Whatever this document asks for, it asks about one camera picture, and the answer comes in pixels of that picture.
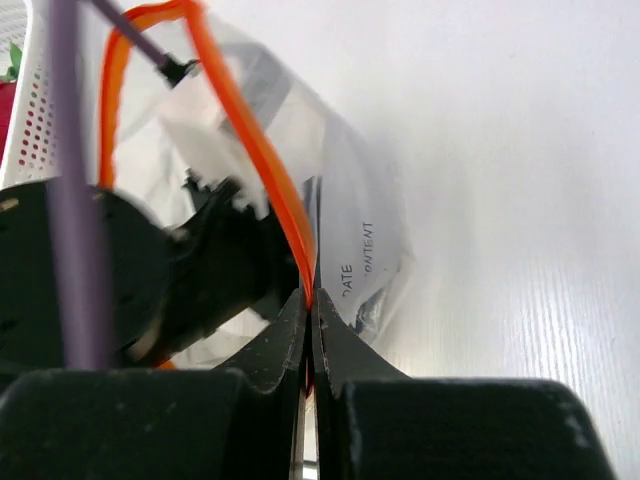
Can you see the clear zip top bag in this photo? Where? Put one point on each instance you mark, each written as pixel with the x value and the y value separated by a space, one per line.
pixel 235 110

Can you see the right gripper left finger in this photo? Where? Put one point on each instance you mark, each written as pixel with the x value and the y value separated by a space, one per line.
pixel 240 420

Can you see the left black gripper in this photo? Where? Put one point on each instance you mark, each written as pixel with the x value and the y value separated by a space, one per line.
pixel 176 286

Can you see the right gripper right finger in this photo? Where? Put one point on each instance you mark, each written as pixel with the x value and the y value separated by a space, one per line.
pixel 374 422

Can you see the fake red dragon fruit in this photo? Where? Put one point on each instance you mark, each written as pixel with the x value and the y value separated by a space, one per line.
pixel 7 92

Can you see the white perforated plastic basket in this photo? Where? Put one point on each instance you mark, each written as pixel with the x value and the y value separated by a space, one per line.
pixel 30 149

